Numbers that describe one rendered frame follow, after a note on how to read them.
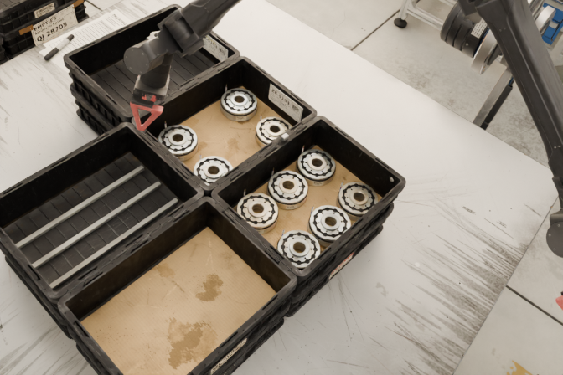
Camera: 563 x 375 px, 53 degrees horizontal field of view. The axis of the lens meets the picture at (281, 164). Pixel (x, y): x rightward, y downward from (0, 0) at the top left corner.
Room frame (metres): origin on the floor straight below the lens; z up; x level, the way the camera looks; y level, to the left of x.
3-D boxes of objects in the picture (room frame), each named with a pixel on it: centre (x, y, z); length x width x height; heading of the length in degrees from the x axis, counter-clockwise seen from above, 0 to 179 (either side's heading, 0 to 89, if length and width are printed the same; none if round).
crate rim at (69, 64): (1.18, 0.41, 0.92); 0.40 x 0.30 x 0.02; 145
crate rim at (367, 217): (0.83, -0.08, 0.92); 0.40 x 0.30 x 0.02; 145
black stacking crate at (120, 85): (1.18, 0.41, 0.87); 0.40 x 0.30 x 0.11; 145
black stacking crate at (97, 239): (0.68, 0.39, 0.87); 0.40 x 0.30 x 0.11; 145
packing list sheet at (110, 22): (1.43, 0.69, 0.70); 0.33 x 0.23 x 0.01; 150
